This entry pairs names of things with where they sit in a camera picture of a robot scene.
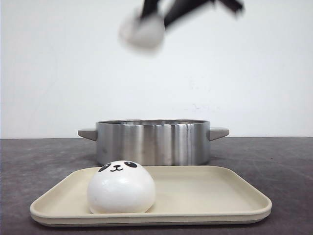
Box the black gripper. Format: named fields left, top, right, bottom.
left=164, top=0, right=245, bottom=29

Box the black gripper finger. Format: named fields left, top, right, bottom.
left=140, top=0, right=160, bottom=19

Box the panda bun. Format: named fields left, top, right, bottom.
left=118, top=6, right=165, bottom=51
left=87, top=160, right=156, bottom=213

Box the stainless steel steamer pot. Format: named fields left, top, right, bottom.
left=78, top=119, right=229, bottom=166

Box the cream rectangular tray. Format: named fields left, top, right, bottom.
left=30, top=166, right=272, bottom=227

